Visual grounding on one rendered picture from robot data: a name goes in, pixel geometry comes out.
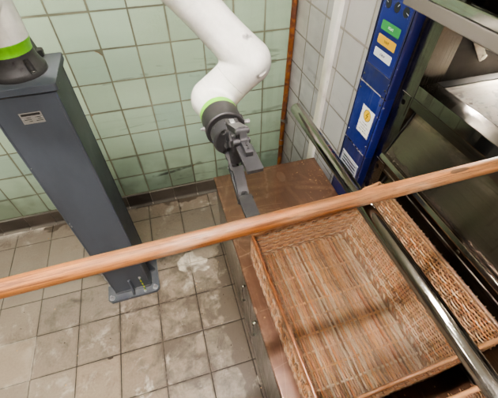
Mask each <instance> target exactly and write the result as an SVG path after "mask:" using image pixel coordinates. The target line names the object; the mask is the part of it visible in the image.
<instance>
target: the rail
mask: <svg viewBox="0 0 498 398"><path fill-rule="evenodd" d="M429 1H431V2H434V3H436V4H438V5H440V6H442V7H444V8H446V9H449V10H450V11H452V12H454V13H457V14H458V15H460V16H462V17H465V18H467V19H469V20H471V21H473V22H475V23H477V24H479V25H481V26H483V27H485V28H487V29H489V30H491V31H493V32H495V33H498V15H496V14H494V13H491V12H489V11H488V10H485V9H482V8H481V7H478V6H476V5H474V4H471V3H469V2H466V1H464V0H429Z"/></svg>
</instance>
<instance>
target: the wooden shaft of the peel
mask: <svg viewBox="0 0 498 398"><path fill-rule="evenodd" d="M497 171H498V156H496V157H493V158H489V159H486V160H480V161H477V162H473V163H468V164H464V165H461V166H457V167H452V168H448V169H444V170H441V171H435V172H432V173H428V174H425V175H419V176H416V177H412V178H407V179H403V180H399V181H396V182H390V183H387V184H383V185H380V186H374V187H371V188H367V189H364V190H358V191H354V192H351V193H345V194H342V195H338V196H335V197H329V198H326V199H322V200H319V201H313V202H310V203H306V204H302V205H297V206H293V207H290V208H284V209H281V210H277V211H274V212H268V213H265V214H261V215H257V216H252V217H248V218H245V219H241V220H236V221H232V222H229V223H223V224H220V225H217V226H212V227H207V228H203V229H200V230H196V231H191V232H187V233H184V234H181V235H175V236H172V237H168V238H162V239H158V240H155V241H151V242H146V243H142V244H139V245H136V246H130V247H127V248H123V249H119V250H113V251H110V252H106V253H101V254H97V255H94V256H91V257H85V258H82V259H78V260H75V261H68V262H65V263H61V264H58V265H52V266H49V267H46V268H40V269H37V270H33V271H30V272H23V273H20V274H16V275H13V276H7V277H4V278H1V279H0V299H4V298H8V297H11V296H14V295H20V294H24V293H26V292H30V291H35V290H39V289H42V288H45V287H51V286H54V285H57V284H61V283H66V282H70V281H73V280H79V279H81V278H85V277H88V276H94V275H97V274H101V273H104V272H109V271H112V270H116V269H119V268H125V267H128V266H131V265H136V264H140V263H143V262H147V261H152V260H156V259H159V258H162V257H167V256H171V255H174V254H178V253H183V252H187V251H190V250H195V249H198V248H202V247H205V246H211V245H214V244H218V243H220V242H226V241H229V240H233V239H236V238H242V237H245V236H248V235H253V234H257V233H260V232H264V231H269V230H273V229H275V228H279V227H284V226H288V225H291V224H295V223H300V222H303V221H306V220H312V219H315V218H319V217H322V216H327V215H330V214H334V213H337V212H343V211H346V210H350V209H353V208H358V207H361V206H365V205H370V204H374V203H377V202H381V201H385V200H389V199H392V198H396V197H401V196H405V195H408V194H411V193H416V192H420V191H423V190H429V189H432V188H436V187H438V186H444V185H447V184H451V183H454V182H460V181H463V180H466V179H469V178H475V177H478V176H482V175H487V174H491V173H493V172H497Z"/></svg>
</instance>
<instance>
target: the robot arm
mask: <svg viewBox="0 0 498 398"><path fill-rule="evenodd" d="M161 1H162V2H163V3H164V4H165V5H166V6H167V7H168V8H169V9H170V10H171V11H172V12H173V13H175V14H176V15H177V16H178V17H179V18H180V19H181V20H182V21H183V22H184V23H185V24H186V25H187V26H188V27H189V28H190V29H191V30H192V31H193V33H194V34H195V35H196V36H197V37H198V38H199V39H200V40H201V41H202V42H203V43H204V44H205V45H206V46H207V47H208V49H209V50H210V51H212V52H213V53H214V54H215V56H216V57H217V58H218V63H217V65H216V66H215V67H214V68H213V69H212V70H211V71H210V72H209V73H208V74H206V75H205V76H204V77H203V78H202V79H201V80H200V81H199V82H198V83H197V84H196V85H195V86H194V88H193V90H192V93H191V104H192V107H193V109H194V111H195V113H196V114H197V115H198V116H199V118H200V119H201V121H202V125H203V127H202V128H201V131H205V132H206V136H207V138H208V140H209V141H210V142H211V143H212V144H214V147H215V149H216V150H217V151H218V152H221V153H223V154H225V158H226V160H227V161H228V170H229V173H230V175H231V178H232V183H233V186H234V190H235V192H236V198H237V203H238V204H239V205H241V208H242V210H243V214H244V215H245V218H248V217H252V216H257V215H260V213H259V211H258V208H257V206H256V203H255V201H254V196H252V195H251V194H249V190H248V187H247V180H246V177H245V174H244V169H245V171H246V172H247V174H248V175H249V174H254V173H258V172H261V171H264V167H263V165H262V163H261V161H260V159H259V157H258V155H257V153H256V151H255V149H254V147H253V145H252V144H250V143H251V139H250V138H249V137H248V136H247V134H248V133H250V129H249V127H248V126H245V124H246V123H250V119H243V116H242V115H241V114H240V113H239V111H238V109H237V107H236V105H237V104H238V102H239V101H241V99H242V98H243V97H245V95H246V94H248V93H249V91H250V90H252V89H253V88H254V87H255V86H256V85H257V84H258V83H260V82H261V81H262V80H263V79H264V78H265V77H266V76H267V74H268V72H269V71H270V67H271V56H270V51H269V49H268V47H267V46H266V45H265V44H264V42H262V41H261V40H260V39H259V38H258V37H257V36H256V35H255V34H254V33H253V32H252V31H251V30H250V29H249V28H247V27H246V26H245V25H244V24H243V23H242V22H241V21H240V20H239V19H238V17H237V16H236V15H235V14H234V13H233V12H232V11H231V10H230V9H229V8H228V7H227V6H226V5H225V4H224V2H223V1H222V0H161ZM44 55H45V53H44V51H43V48H42V47H37V46H36V45H35V44H34V42H33V41H32V39H31V37H30V36H29V34H28V31H27V29H26V27H25V25H24V23H23V21H22V19H21V16H20V14H19V13H18V11H17V8H16V6H15V5H14V3H13V0H0V84H20V83H24V82H27V81H31V80H33V79H36V78H37V77H40V76H41V75H43V74H44V73H45V72H46V71H47V69H48V64H47V62H46V60H45V59H44V58H42V57H43V56H44ZM238 163H241V164H242V165H241V166H240V165H239V164H238Z"/></svg>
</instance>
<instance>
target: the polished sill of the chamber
mask: <svg viewBox="0 0 498 398"><path fill-rule="evenodd" d="M414 99H415V100H417V101H418V102H419V103H420V104H421V105H423V106H424V107H425V108H426V109H428V110H429V111H430V112H431V113H433V114H434V115H435V116H436V117H437V118H438V119H439V120H440V121H442V122H443V123H444V124H445V125H447V126H448V127H449V128H450V129H452V130H453V131H454V132H455V133H457V134H458V135H459V136H460V137H461V138H462V139H463V140H464V141H466V142H467V143H468V144H469V145H471V146H472V147H473V148H475V149H476V150H477V151H478V152H479V153H480V154H482V155H483V156H484V157H485V158H486V159H489V158H493V157H496V156H498V127H497V126H495V125H494V124H492V123H491V122H490V121H489V120H487V119H486V118H484V117H483V116H482V115H480V114H478V113H477V112H476V111H475V110H474V109H472V108H471V107H469V106H468V105H466V104H465V103H463V102H462V101H461V100H460V99H458V98H457V97H456V96H454V95H453V94H451V93H450V92H449V91H448V90H446V89H445V88H443V87H442V86H441V85H439V84H437V83H434V84H425V85H420V86H419V88H418V90H417V93H416V95H415V96H414Z"/></svg>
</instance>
